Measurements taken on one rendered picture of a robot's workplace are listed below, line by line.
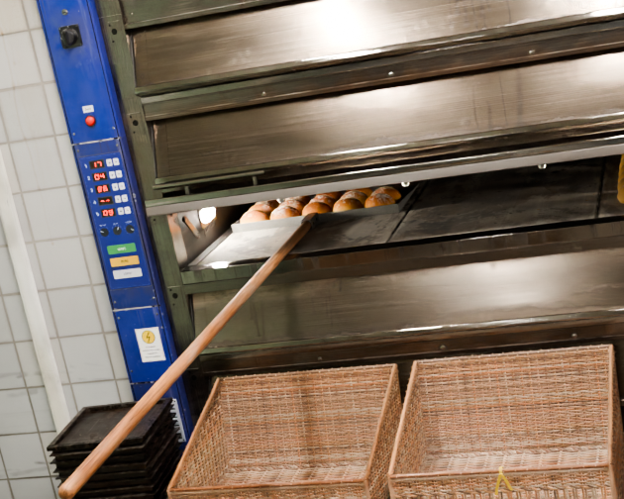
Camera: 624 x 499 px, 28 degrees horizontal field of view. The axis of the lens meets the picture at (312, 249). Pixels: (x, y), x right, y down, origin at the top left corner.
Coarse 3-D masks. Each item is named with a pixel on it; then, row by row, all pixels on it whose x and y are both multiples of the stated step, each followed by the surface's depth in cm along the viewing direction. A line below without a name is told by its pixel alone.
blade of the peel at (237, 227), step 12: (408, 192) 402; (396, 204) 380; (300, 216) 389; (324, 216) 387; (336, 216) 386; (348, 216) 385; (360, 216) 384; (240, 228) 395; (252, 228) 394; (264, 228) 393
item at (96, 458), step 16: (304, 224) 376; (288, 240) 361; (272, 256) 346; (256, 288) 326; (240, 304) 313; (224, 320) 302; (208, 336) 292; (192, 352) 282; (176, 368) 273; (160, 384) 264; (144, 400) 257; (128, 416) 249; (144, 416) 254; (112, 432) 243; (128, 432) 246; (96, 448) 237; (112, 448) 239; (80, 464) 231; (96, 464) 232; (80, 480) 226; (64, 496) 222
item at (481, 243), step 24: (432, 240) 342; (456, 240) 338; (480, 240) 336; (504, 240) 334; (528, 240) 333; (552, 240) 331; (576, 240) 329; (216, 264) 362; (240, 264) 356; (288, 264) 352; (312, 264) 350; (336, 264) 348; (360, 264) 347
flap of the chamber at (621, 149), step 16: (496, 160) 314; (512, 160) 312; (528, 160) 311; (544, 160) 310; (560, 160) 309; (384, 176) 322; (400, 176) 321; (416, 176) 320; (432, 176) 319; (448, 176) 318; (272, 192) 331; (288, 192) 330; (304, 192) 329; (320, 192) 327; (160, 208) 341; (176, 208) 339; (192, 208) 338; (208, 208) 337
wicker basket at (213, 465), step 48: (240, 384) 363; (288, 384) 358; (336, 384) 354; (384, 384) 350; (240, 432) 364; (288, 432) 359; (336, 432) 355; (384, 432) 330; (192, 480) 340; (240, 480) 357; (288, 480) 350; (336, 480) 311; (384, 480) 325
